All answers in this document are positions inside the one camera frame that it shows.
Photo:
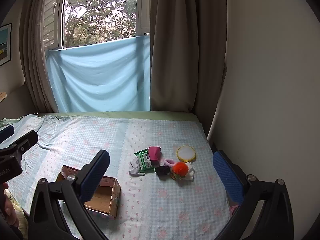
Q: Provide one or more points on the framed wall picture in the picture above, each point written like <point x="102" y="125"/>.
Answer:
<point x="5" y="43"/>

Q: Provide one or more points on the orange pompom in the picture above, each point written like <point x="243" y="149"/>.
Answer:
<point x="180" y="168"/>

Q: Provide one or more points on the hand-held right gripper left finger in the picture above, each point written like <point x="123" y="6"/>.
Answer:
<point x="96" y="175"/>

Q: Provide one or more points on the open cardboard box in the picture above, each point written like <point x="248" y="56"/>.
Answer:
<point x="100" y="197"/>

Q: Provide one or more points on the checked floral blanket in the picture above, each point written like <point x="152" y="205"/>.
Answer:
<point x="155" y="205"/>

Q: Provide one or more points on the white tissue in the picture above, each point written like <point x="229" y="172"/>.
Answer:
<point x="191" y="172"/>

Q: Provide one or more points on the light blue hanging cloth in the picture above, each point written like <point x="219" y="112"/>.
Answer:
<point x="100" y="77"/>

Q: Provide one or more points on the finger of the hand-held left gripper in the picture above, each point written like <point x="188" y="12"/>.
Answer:
<point x="5" y="133"/>
<point x="25" y="141"/>

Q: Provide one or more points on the green mattress sheet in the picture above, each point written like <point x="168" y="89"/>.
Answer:
<point x="150" y="115"/>

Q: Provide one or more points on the person's left hand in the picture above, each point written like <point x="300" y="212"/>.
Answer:
<point x="11" y="211"/>

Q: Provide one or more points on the grey white sock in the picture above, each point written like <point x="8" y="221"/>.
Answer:
<point x="135" y="168"/>

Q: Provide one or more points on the beige pleated curtain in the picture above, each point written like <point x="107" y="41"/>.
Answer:
<point x="37" y="55"/>

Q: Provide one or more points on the pink cup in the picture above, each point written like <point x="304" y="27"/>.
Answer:
<point x="154" y="154"/>

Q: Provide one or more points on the green wet wipes packet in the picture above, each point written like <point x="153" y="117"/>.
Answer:
<point x="144" y="161"/>

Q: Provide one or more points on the round yellow-rimmed mirror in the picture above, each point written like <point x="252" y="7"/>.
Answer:
<point x="186" y="153"/>

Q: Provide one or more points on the window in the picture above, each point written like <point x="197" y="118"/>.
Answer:
<point x="100" y="10"/>

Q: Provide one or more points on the brown wide curtain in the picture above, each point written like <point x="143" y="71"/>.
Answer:
<point x="185" y="55"/>

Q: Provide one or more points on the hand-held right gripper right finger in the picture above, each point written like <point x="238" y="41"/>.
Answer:
<point x="227" y="177"/>

